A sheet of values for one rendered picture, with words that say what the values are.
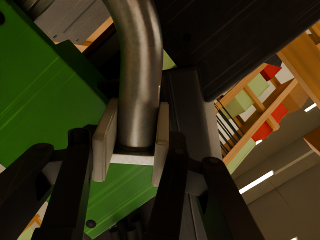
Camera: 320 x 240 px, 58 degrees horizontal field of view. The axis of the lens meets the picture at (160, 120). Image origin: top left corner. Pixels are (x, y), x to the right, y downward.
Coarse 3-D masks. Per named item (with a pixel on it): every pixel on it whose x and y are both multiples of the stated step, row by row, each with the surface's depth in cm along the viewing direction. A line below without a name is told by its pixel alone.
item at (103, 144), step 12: (108, 108) 20; (108, 120) 18; (96, 132) 16; (108, 132) 17; (96, 144) 16; (108, 144) 17; (96, 156) 16; (108, 156) 18; (96, 168) 17; (96, 180) 17
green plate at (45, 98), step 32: (0, 0) 21; (0, 32) 22; (32, 32) 21; (0, 64) 22; (32, 64) 22; (64, 64) 22; (0, 96) 23; (32, 96) 23; (64, 96) 23; (96, 96) 23; (0, 128) 25; (32, 128) 24; (64, 128) 24; (0, 160) 26; (96, 192) 27; (128, 192) 27; (96, 224) 28
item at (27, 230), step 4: (0, 172) 600; (36, 216) 602; (32, 220) 589; (36, 220) 602; (40, 220) 609; (28, 224) 576; (40, 224) 605; (28, 228) 580; (24, 232) 568; (28, 232) 574; (32, 232) 581; (20, 236) 558; (24, 236) 564; (28, 236) 570
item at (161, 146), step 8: (160, 104) 22; (168, 104) 22; (160, 112) 20; (168, 112) 21; (160, 120) 19; (168, 120) 19; (160, 128) 18; (168, 128) 18; (160, 136) 17; (168, 136) 17; (160, 144) 16; (168, 144) 16; (160, 152) 16; (160, 160) 16; (160, 168) 17; (152, 176) 17; (160, 176) 17; (152, 184) 17
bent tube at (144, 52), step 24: (120, 0) 18; (144, 0) 18; (120, 24) 18; (144, 24) 18; (120, 48) 19; (144, 48) 19; (120, 72) 20; (144, 72) 19; (120, 96) 20; (144, 96) 20; (120, 120) 21; (144, 120) 20; (120, 144) 21; (144, 144) 21
